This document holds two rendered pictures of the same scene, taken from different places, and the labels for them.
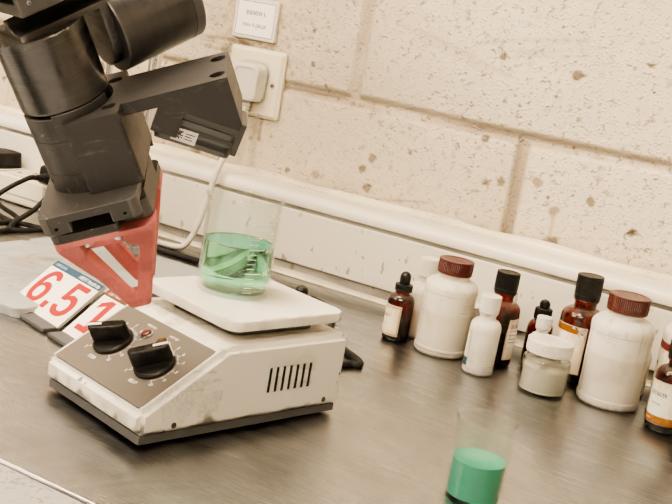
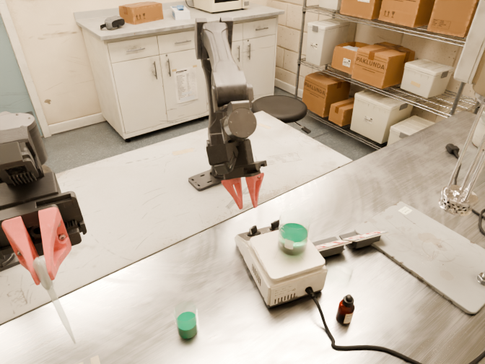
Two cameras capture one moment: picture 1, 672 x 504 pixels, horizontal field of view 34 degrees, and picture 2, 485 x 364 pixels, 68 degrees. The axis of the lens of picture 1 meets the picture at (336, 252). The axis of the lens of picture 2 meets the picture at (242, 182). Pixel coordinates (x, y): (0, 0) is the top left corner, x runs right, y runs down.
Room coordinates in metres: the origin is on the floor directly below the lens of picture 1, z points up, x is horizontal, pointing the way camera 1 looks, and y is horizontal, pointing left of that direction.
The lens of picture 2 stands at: (1.00, -0.44, 1.52)
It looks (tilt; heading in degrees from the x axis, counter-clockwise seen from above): 35 degrees down; 115
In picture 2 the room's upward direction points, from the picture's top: straight up
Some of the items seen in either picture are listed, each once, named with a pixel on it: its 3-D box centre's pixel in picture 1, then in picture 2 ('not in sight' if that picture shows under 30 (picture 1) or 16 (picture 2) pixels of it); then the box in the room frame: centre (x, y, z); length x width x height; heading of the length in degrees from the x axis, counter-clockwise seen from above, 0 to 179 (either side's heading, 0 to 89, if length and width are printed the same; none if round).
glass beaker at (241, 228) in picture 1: (236, 245); (292, 232); (0.87, 0.08, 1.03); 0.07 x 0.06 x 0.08; 134
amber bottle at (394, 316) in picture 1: (400, 305); not in sight; (1.12, -0.08, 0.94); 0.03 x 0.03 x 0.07
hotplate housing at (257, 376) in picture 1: (212, 353); (278, 257); (0.84, 0.08, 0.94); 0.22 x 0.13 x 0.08; 136
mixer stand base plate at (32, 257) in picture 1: (55, 268); (430, 248); (1.14, 0.30, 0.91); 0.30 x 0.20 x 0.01; 151
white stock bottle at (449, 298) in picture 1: (448, 305); not in sight; (1.10, -0.12, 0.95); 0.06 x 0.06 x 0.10
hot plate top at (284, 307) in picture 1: (244, 299); (286, 250); (0.86, 0.07, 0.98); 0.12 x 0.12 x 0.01; 46
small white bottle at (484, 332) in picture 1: (484, 333); not in sight; (1.05, -0.16, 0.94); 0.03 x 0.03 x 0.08
